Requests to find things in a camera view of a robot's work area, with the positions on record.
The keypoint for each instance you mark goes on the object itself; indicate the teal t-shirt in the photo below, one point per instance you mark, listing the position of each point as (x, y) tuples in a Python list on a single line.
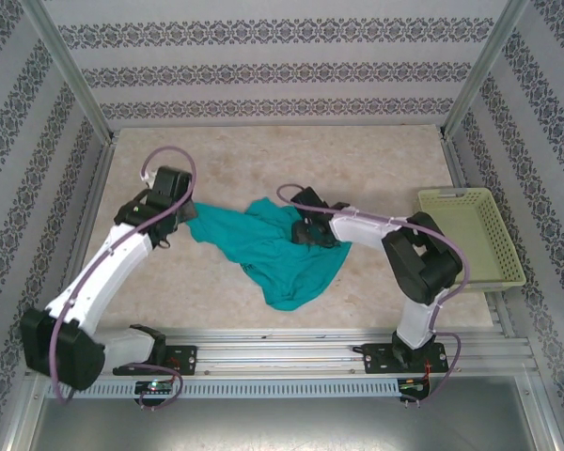
[(272, 263)]

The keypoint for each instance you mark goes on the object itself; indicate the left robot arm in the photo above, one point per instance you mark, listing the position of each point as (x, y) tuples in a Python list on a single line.
[(103, 272)]

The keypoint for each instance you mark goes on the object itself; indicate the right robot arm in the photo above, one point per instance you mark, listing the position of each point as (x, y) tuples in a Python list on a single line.
[(357, 230)]

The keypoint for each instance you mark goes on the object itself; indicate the pale green plastic basket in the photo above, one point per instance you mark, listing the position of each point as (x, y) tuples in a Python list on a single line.
[(479, 235)]

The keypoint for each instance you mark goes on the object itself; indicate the small controller board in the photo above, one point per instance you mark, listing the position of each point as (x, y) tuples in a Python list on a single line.
[(155, 386), (413, 385)]

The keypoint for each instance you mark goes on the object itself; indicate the grey metal panel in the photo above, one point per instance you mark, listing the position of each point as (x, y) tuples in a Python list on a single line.
[(282, 423)]

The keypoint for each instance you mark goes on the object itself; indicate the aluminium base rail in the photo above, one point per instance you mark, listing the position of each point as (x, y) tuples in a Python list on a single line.
[(282, 357)]

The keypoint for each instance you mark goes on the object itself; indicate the aluminium frame post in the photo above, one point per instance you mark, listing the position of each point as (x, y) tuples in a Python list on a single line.
[(80, 80), (481, 70)]

